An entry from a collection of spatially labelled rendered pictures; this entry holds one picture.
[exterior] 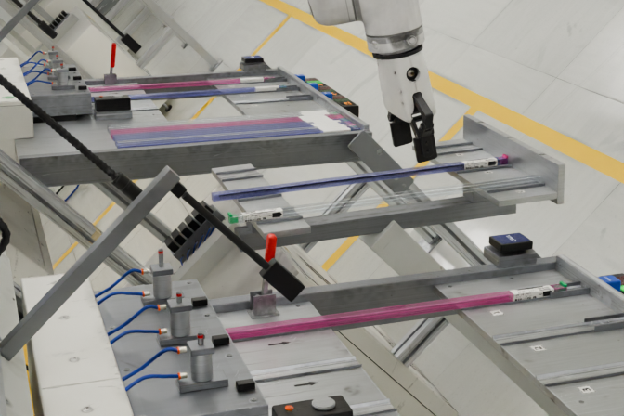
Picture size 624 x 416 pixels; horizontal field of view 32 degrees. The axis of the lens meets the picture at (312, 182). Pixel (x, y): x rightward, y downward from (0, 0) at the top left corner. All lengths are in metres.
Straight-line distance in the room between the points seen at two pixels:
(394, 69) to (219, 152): 0.69
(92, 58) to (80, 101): 3.29
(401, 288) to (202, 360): 0.47
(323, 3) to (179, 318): 0.55
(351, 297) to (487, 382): 1.26
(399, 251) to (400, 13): 0.43
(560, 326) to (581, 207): 1.51
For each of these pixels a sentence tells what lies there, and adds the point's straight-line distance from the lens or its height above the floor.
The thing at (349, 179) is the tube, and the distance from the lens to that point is 1.75.
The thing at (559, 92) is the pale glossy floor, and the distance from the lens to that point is 3.36.
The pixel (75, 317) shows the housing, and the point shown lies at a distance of 1.26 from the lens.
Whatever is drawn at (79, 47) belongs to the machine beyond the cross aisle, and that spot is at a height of 0.58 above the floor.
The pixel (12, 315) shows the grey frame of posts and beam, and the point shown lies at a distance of 1.21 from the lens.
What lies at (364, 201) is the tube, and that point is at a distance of 1.65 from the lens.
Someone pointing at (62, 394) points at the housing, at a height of 1.28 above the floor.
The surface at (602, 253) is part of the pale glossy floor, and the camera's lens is 2.76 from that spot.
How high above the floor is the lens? 1.68
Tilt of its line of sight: 25 degrees down
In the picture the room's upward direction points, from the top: 47 degrees counter-clockwise
